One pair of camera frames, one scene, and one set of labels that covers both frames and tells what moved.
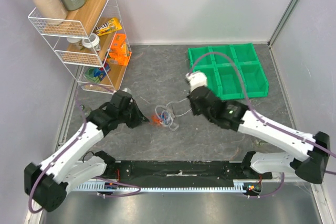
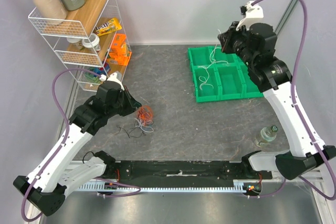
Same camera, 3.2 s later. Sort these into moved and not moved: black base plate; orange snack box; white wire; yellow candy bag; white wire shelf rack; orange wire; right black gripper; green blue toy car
Moved: orange wire; right black gripper; white wire
Not moved: black base plate; green blue toy car; yellow candy bag; white wire shelf rack; orange snack box
